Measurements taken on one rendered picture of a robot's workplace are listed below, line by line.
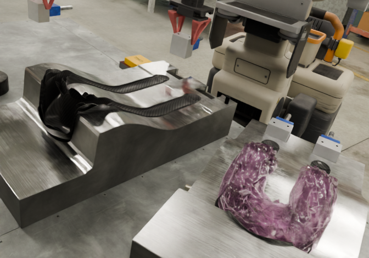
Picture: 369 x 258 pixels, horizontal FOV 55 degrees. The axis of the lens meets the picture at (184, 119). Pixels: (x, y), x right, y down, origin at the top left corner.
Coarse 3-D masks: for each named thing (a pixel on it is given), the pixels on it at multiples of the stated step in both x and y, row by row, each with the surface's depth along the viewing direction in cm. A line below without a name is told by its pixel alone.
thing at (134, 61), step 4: (132, 56) 108; (136, 56) 109; (140, 56) 109; (128, 60) 106; (132, 60) 105; (136, 60) 106; (140, 60) 107; (144, 60) 107; (148, 60) 108; (128, 64) 106; (132, 64) 105; (136, 64) 104; (140, 64) 104
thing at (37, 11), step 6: (30, 0) 99; (36, 0) 100; (30, 6) 100; (36, 6) 98; (42, 6) 99; (54, 6) 103; (60, 6) 106; (66, 6) 108; (30, 12) 101; (36, 12) 99; (42, 12) 100; (48, 12) 101; (54, 12) 103; (30, 18) 102; (36, 18) 100; (42, 18) 101; (48, 18) 102
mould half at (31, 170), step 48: (96, 96) 65; (144, 96) 78; (0, 144) 60; (48, 144) 62; (96, 144) 56; (144, 144) 65; (192, 144) 77; (0, 192) 57; (48, 192) 54; (96, 192) 62
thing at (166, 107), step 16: (48, 80) 66; (64, 80) 65; (80, 80) 68; (144, 80) 85; (160, 80) 86; (48, 96) 67; (64, 96) 62; (80, 96) 61; (192, 96) 82; (48, 112) 67; (64, 112) 64; (80, 112) 58; (96, 112) 60; (144, 112) 73; (160, 112) 75; (48, 128) 60; (64, 128) 65
